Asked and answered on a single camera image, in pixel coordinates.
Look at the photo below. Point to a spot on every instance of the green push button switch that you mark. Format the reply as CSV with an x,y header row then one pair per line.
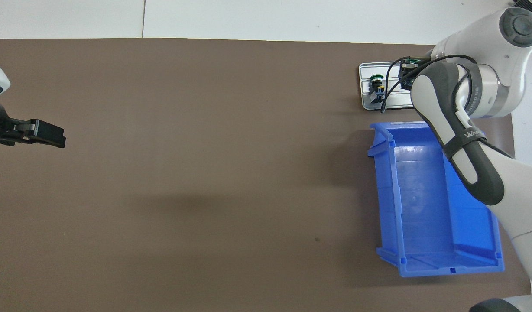
x,y
377,91
407,82

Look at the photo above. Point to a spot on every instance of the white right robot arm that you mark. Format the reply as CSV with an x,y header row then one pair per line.
x,y
465,143

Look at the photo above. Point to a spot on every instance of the grey metal tray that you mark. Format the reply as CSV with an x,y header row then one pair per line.
x,y
396,99

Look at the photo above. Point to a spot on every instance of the grey ribbed device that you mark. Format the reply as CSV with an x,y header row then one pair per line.
x,y
530,2

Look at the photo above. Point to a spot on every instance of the blue plastic storage bin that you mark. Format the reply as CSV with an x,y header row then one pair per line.
x,y
422,216

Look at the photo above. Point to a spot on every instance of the brown table mat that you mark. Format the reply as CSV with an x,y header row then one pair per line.
x,y
205,173

